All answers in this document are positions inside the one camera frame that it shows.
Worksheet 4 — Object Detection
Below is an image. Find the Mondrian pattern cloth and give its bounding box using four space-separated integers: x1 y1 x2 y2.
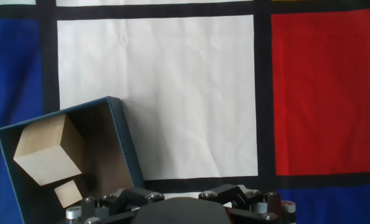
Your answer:
0 0 370 224

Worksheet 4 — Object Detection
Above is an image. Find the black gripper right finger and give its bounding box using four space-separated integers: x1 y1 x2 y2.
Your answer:
198 183 297 224

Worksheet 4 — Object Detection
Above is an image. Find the dark blue gift box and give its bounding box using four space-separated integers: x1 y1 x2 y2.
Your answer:
0 96 146 224

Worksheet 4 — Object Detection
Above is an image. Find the large wooden cube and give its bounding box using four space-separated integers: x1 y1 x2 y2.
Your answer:
12 113 86 187

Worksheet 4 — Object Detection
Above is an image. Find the small wooden cube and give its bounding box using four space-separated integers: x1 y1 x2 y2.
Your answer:
53 179 83 208

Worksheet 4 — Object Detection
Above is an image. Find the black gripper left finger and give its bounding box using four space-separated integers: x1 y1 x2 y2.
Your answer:
65 186 165 224

